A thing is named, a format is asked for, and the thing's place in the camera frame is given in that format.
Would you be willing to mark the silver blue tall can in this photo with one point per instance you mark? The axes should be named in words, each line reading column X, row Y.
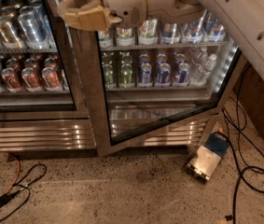
column 35, row 33

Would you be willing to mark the red cola can right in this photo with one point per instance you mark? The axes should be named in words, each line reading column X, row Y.
column 51, row 78

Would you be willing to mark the blue soda can middle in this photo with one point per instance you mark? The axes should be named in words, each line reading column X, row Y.
column 163, row 75

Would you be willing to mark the brown wooden cabinet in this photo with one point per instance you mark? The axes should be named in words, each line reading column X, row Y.
column 250, row 90

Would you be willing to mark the stainless fridge bottom grille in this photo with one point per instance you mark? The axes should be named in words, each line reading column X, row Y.
column 75, row 134

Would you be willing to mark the blue soda can left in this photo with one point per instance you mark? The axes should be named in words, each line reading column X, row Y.
column 145, row 75

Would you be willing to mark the white green soda can middle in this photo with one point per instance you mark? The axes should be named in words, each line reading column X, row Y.
column 125, row 37

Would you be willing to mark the gold silver can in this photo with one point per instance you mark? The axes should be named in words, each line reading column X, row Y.
column 10, row 35

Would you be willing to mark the blue silver energy can right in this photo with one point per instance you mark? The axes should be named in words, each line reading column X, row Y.
column 213, row 30

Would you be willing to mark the red cola can left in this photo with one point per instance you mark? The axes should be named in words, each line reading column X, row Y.
column 12, row 79

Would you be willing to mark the blue pad on floor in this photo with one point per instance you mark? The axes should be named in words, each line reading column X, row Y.
column 216, row 145

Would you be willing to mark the blue silver energy can left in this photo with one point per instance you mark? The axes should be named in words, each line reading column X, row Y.
column 169, row 33

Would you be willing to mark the white green soda can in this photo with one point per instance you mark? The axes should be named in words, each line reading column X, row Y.
column 148, row 32
column 105, row 38
column 125, row 37

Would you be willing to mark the blue silver energy can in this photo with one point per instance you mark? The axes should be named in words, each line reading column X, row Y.
column 213, row 30
column 192, row 32
column 169, row 33

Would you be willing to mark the blue soda can right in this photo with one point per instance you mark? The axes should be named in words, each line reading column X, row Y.
column 181, row 74

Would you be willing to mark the red cola can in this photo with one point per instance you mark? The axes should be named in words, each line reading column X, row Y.
column 51, row 78
column 12, row 79
column 31, row 79

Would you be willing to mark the white green soda can left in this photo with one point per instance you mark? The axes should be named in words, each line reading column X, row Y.
column 105, row 38

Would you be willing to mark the clear water bottle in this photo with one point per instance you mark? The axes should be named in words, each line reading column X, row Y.
column 204, row 70

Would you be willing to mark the glass fridge door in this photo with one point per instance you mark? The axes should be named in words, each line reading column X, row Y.
column 119, row 114
column 28, row 105

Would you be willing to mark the white green soda can right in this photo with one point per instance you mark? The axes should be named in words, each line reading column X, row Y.
column 148, row 32

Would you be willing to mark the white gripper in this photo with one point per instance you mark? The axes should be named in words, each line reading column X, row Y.
column 123, row 2

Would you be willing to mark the red cola can middle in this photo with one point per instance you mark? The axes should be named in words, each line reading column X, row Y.
column 31, row 79

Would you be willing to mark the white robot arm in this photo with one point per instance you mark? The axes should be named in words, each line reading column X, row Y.
column 243, row 21

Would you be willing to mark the blue silver energy can middle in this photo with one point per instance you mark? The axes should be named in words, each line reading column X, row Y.
column 192, row 32

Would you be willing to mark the blue soda can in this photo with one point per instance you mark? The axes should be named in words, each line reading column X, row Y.
column 145, row 75
column 163, row 75
column 181, row 74

